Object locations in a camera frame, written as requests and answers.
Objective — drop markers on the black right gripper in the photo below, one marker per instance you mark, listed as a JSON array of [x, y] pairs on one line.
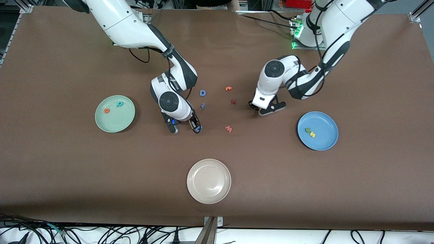
[[194, 121]]

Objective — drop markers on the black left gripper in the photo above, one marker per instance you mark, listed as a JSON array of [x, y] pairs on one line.
[[254, 106]]

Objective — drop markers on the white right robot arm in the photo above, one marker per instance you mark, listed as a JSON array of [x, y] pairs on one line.
[[129, 30]]

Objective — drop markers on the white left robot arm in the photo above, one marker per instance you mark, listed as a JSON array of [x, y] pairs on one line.
[[342, 17]]

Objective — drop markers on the pink letter w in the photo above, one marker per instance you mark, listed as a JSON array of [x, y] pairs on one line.
[[228, 129]]

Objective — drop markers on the blue letter D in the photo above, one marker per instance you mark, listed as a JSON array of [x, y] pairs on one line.
[[200, 93]]

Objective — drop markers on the beige plate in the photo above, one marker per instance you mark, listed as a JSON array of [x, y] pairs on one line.
[[208, 183]]

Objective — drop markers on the blue plate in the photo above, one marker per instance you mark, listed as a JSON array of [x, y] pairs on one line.
[[323, 137]]

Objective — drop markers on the light green plate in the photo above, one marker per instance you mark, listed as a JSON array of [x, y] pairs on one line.
[[115, 120]]

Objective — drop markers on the grey metal bar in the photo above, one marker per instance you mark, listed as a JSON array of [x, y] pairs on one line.
[[207, 234]]

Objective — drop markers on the red box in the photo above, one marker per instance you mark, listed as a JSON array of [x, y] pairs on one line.
[[298, 3]]

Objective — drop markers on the black power plug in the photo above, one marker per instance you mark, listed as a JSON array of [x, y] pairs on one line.
[[175, 239]]

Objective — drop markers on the silver table clamp bracket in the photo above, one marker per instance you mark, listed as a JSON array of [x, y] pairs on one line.
[[219, 221]]

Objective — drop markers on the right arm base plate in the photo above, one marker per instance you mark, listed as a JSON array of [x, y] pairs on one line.
[[148, 18]]

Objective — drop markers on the aluminium frame profile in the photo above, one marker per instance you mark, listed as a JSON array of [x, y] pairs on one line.
[[418, 10], [26, 8]]

